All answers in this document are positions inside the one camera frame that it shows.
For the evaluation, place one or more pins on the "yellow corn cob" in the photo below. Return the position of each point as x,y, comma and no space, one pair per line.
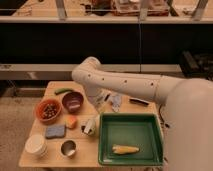
121,149

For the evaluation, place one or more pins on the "green cucumber toy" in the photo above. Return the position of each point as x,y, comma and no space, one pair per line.
62,90

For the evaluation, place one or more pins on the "orange peach toy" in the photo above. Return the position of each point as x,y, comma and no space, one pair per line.
71,122

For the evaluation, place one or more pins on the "metal cup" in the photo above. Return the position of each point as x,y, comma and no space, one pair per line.
68,148

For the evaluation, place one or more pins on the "maroon bowl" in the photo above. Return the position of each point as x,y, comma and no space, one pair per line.
73,101

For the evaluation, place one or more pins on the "white dish brush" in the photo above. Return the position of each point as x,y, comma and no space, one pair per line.
92,118

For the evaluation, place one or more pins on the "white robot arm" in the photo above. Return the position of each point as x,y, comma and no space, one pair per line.
188,110

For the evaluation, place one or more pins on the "green plastic tray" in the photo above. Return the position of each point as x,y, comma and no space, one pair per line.
136,130

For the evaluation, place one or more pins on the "blue sponge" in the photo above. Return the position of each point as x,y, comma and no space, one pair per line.
55,131

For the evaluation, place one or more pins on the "green plastic cup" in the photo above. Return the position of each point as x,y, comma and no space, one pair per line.
90,128

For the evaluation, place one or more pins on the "orange bowl with contents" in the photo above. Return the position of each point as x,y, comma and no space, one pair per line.
47,111

